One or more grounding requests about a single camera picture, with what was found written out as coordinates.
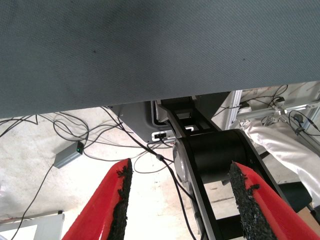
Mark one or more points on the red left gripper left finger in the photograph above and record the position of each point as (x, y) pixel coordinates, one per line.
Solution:
(100, 205)

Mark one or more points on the grey power box green light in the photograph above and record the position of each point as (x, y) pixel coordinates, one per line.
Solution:
(66, 156)

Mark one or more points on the light grey floor box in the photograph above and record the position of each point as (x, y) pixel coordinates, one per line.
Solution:
(37, 227)

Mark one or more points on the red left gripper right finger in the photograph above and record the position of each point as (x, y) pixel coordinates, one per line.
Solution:
(265, 207)

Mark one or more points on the brown cardboard piece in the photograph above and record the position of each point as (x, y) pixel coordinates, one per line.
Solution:
(307, 215)

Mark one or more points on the dark grey table cloth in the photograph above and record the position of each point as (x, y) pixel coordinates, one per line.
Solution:
(150, 50)

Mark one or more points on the aluminium profile frame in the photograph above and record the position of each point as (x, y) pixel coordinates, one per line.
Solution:
(233, 107)

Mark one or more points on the grey robot base cover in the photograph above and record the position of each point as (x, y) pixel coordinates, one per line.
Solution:
(135, 117)

